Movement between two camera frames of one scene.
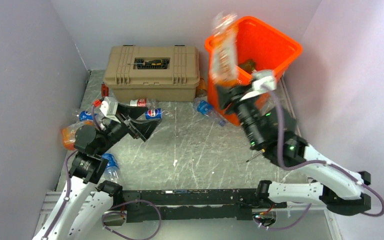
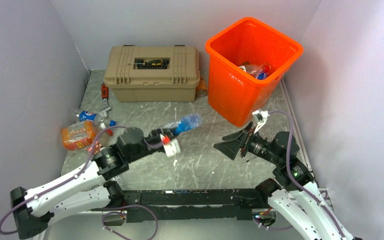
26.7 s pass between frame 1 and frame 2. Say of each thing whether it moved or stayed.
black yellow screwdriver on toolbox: stayed
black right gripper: moved
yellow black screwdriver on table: stayed
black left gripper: moved
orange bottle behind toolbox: stayed
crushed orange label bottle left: stayed
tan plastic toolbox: stayed
